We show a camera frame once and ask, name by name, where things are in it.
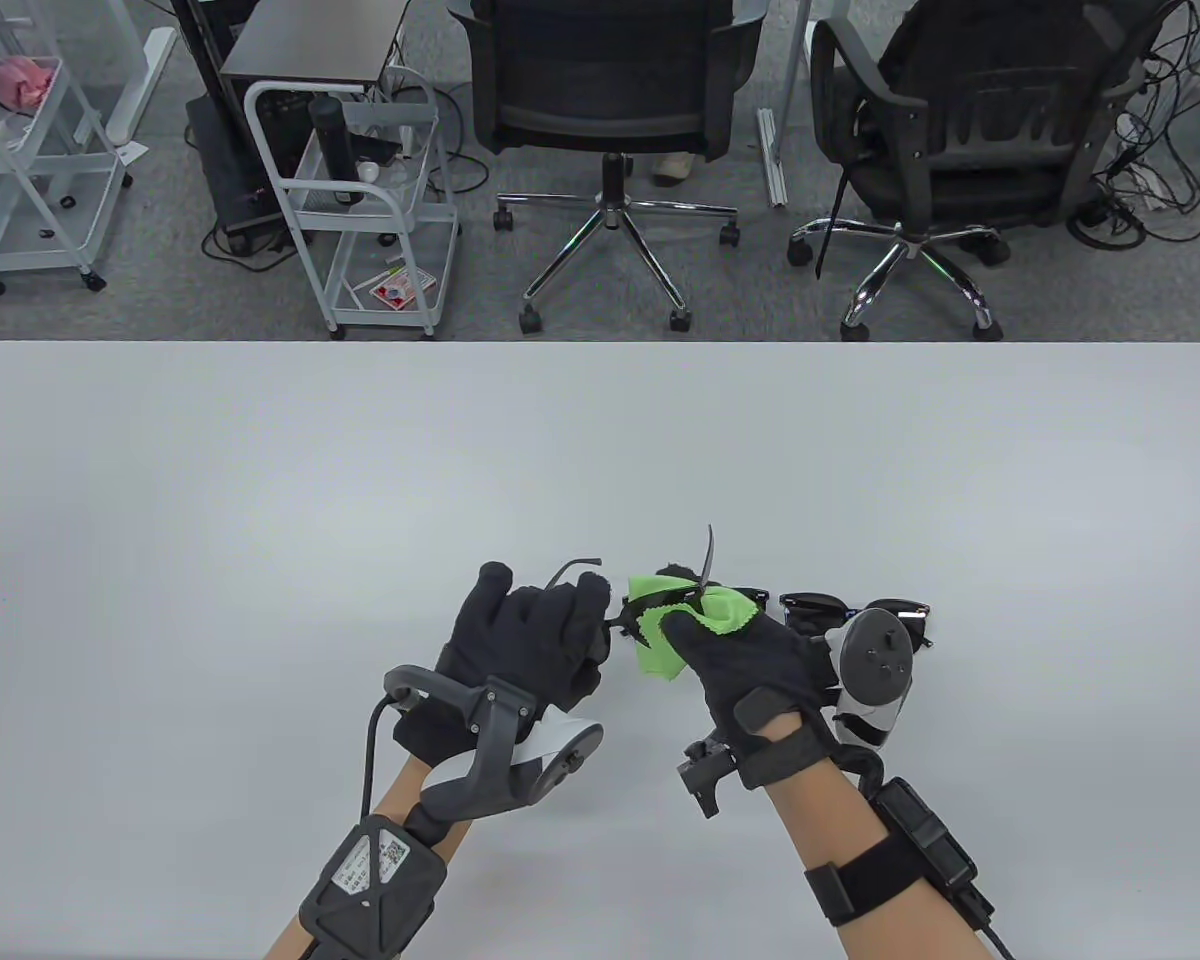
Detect person's right hand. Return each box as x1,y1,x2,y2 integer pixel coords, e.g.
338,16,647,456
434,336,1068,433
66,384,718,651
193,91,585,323
655,562,845,793

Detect person's left hand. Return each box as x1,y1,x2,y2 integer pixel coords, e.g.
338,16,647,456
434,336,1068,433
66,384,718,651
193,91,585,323
392,561,618,773

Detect black square sunglasses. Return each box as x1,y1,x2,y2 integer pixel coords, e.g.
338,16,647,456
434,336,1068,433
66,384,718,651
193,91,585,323
779,591,935,652

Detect green microfibre cloth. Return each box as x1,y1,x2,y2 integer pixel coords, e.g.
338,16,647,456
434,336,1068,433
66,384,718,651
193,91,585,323
627,572,762,684

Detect black aviator sunglasses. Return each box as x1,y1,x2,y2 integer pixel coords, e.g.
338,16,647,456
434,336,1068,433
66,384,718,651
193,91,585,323
544,524,722,647

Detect person's right forearm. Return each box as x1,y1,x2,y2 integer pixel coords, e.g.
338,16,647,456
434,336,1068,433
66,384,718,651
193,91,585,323
765,760,983,960

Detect black caged tracker white label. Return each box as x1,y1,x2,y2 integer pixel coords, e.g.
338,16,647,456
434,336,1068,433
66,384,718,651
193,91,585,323
298,814,450,960

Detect red white packet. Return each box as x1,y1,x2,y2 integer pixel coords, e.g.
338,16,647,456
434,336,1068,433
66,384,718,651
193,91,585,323
368,265,439,311

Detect white desk leg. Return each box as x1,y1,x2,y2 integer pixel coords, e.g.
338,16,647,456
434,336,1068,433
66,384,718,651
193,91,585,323
108,25,179,148
755,0,813,209

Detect black mesh office chair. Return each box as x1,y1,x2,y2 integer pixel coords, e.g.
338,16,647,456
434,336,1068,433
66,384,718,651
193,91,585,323
465,0,763,336
786,0,1166,344

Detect black cylindrical bottle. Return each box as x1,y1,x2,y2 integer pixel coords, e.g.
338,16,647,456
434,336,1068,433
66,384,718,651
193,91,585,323
308,95,369,208

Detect black computer tower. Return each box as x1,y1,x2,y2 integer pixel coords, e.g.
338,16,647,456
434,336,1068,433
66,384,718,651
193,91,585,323
185,88,296,253

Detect white power strip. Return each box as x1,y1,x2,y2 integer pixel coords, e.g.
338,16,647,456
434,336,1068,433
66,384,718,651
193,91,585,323
1110,150,1176,211

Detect dark brown side table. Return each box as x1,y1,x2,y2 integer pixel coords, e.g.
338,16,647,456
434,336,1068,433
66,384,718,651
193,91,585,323
218,0,413,93

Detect white metal shelf cart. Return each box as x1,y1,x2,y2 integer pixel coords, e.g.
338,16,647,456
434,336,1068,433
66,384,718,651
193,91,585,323
0,0,133,297

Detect pink cloth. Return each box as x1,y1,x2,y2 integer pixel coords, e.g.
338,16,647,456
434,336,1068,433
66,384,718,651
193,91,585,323
0,45,59,113

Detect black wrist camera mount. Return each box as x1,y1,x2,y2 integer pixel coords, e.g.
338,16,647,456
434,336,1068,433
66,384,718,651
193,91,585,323
673,688,843,823

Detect black braided glove cable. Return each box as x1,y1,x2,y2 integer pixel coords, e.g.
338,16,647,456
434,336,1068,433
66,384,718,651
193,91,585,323
838,748,888,798

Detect black caged tracker with strap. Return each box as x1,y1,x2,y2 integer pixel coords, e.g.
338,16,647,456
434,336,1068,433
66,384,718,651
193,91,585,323
803,777,995,928

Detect white cart with curved handle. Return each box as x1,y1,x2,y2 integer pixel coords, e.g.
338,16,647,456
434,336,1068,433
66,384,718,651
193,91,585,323
243,72,461,343

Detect tangle of black cables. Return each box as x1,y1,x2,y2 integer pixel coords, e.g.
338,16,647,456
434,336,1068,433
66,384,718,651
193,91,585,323
1065,0,1200,251

